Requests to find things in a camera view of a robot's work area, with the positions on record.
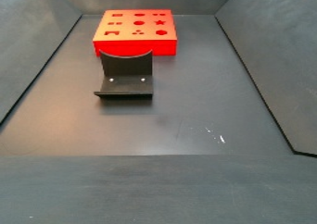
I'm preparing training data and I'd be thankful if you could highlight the black curved holder stand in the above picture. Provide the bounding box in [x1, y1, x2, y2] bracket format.
[94, 51, 154, 98]

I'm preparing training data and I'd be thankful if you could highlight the red shape-sorter block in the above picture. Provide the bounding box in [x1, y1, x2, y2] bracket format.
[92, 9, 177, 56]

